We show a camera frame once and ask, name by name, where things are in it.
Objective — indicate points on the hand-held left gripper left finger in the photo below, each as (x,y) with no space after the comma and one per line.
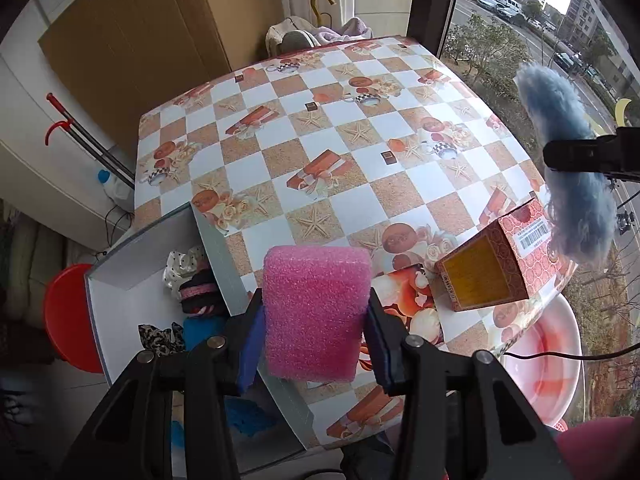
(250,355)

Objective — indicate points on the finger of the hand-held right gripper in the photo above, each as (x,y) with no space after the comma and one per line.
(590,155)

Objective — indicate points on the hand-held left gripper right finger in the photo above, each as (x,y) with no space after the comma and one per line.
(380,355)

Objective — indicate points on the blue fluffy cloth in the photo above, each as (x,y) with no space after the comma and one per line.
(580,220)

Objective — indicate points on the pink sponge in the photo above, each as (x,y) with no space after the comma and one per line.
(315,310)

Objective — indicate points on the striped knitted sock roll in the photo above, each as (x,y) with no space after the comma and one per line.
(200,292)

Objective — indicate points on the leopard print scrunchie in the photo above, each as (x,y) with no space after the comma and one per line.
(157,337)

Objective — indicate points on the white polka dot scrunchie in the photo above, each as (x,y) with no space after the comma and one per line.
(182,262)

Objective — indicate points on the grey storage box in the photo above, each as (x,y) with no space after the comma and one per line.
(125,305)

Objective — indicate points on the blue textured cloth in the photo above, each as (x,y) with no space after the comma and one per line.
(250,417)

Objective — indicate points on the red patterned carton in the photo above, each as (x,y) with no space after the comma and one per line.
(525,265)

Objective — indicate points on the pink plastic basin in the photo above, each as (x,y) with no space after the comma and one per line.
(550,385)

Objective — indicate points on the red plastic stool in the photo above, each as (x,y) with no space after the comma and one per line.
(70,320)

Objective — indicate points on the checkered printed tablecloth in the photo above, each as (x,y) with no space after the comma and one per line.
(350,170)

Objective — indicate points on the white bottle with blue cap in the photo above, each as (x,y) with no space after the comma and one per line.
(115,190)

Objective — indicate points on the person's pink clothing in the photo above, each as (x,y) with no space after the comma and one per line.
(605,450)

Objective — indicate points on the pink towel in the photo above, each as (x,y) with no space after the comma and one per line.
(350,30)

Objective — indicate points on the white cabinet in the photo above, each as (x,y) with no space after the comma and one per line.
(45,170)

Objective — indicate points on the brown cardboard sheet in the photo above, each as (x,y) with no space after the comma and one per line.
(150,35)

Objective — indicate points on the dark window frame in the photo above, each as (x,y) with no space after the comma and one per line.
(430,5)

